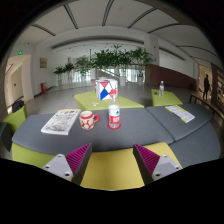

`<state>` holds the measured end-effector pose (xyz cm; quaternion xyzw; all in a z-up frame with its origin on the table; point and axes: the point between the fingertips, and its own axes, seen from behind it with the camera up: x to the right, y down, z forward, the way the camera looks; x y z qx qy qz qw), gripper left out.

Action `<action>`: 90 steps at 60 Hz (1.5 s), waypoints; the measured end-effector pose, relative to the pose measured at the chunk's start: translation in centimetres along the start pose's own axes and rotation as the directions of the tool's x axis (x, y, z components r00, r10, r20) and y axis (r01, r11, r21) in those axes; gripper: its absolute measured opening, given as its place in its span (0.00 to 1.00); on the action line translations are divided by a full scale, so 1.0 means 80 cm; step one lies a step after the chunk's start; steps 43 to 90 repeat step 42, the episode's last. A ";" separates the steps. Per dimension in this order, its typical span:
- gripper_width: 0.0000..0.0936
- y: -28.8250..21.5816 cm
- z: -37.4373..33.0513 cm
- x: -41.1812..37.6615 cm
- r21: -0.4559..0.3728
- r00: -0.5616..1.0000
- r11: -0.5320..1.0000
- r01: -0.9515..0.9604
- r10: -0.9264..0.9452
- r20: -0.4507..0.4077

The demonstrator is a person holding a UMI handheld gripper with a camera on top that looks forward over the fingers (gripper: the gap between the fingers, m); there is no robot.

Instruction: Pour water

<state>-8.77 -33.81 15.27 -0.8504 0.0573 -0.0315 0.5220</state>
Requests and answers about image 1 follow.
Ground red and white mug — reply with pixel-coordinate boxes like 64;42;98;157
79;110;101;131

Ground yellow-edged printed leaflet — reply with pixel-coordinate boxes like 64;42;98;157
164;104;196;124

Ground yellow upholstered seat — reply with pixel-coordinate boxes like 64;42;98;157
11;141;183;191

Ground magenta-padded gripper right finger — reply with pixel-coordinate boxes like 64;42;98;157
132;143;184;186

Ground small clear water bottle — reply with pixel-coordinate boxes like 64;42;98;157
158;80;166;98

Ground row of potted plants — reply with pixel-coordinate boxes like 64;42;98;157
53;44;155;87

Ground printed magazine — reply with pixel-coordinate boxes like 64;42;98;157
40;108;82;136

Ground wide yellow-green low table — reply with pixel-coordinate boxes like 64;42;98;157
73;90;146;112

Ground small yellow-green low table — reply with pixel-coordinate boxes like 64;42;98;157
150;88;184;107

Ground person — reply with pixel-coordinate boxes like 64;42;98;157
202;74;212;101

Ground red fire extinguisher box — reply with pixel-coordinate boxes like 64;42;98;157
40;82;48;95

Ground black bag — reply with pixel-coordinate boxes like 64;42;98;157
11;99;26;114

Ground yellow-green stool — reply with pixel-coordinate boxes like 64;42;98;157
2;104;29;135

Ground framed wall picture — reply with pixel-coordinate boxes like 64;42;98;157
39;57;49;69

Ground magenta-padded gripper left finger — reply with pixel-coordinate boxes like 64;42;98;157
41;143;94;186

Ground white box, red blue triangles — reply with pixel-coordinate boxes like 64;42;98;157
94;78;120;102

